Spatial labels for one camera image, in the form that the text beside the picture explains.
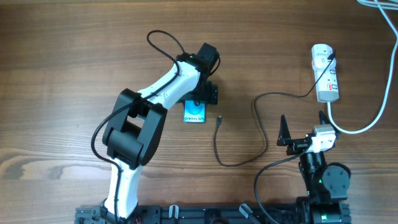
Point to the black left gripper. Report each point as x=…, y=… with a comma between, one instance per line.
x=209, y=95

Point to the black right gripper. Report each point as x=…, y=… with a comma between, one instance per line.
x=296, y=145

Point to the blue Galaxy S25 smartphone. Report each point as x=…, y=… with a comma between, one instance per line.
x=194, y=112

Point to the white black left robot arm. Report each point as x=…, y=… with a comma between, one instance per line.
x=134, y=128

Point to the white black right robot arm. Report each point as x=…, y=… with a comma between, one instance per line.
x=327, y=184

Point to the white USB charger plug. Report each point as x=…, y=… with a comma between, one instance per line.
x=321, y=62

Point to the white power strip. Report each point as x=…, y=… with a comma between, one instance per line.
x=326, y=80

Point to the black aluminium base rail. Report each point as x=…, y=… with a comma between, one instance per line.
x=281, y=213

